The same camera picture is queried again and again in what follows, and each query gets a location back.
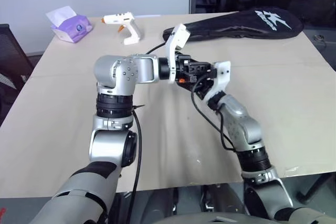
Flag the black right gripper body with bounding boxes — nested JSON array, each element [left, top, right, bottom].
[[195, 76, 215, 100]]

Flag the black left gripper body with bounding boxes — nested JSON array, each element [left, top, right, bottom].
[[174, 54, 200, 91]]

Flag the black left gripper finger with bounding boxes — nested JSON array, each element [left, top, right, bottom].
[[191, 60, 212, 76]]

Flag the black racket cover bag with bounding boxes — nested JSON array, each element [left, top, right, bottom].
[[162, 6, 305, 42]]

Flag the white hot glue gun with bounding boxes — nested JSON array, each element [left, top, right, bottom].
[[100, 11, 144, 46]]

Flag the dark rounded shapes under table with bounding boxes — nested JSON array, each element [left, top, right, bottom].
[[115, 184, 249, 221]]

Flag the purple tissue pack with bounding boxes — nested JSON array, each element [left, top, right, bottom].
[[45, 5, 94, 44]]

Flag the small grey round fitting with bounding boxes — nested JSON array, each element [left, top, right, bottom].
[[312, 34, 328, 49]]

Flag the black slanted table strut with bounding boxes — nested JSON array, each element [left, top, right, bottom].
[[296, 173, 336, 205]]

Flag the black mesh office chair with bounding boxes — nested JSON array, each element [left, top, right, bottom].
[[0, 24, 35, 127]]

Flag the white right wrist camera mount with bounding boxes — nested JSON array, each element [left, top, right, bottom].
[[203, 60, 232, 103]]

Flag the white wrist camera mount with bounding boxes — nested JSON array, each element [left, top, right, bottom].
[[203, 60, 232, 103], [164, 23, 190, 84]]

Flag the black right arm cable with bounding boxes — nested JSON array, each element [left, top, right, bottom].
[[191, 76, 238, 153]]

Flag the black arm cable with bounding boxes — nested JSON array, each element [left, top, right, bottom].
[[191, 76, 238, 153], [130, 40, 170, 198]]

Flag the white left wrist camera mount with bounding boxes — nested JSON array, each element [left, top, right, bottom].
[[164, 23, 190, 84]]

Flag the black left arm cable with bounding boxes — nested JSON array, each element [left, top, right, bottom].
[[130, 40, 170, 198]]

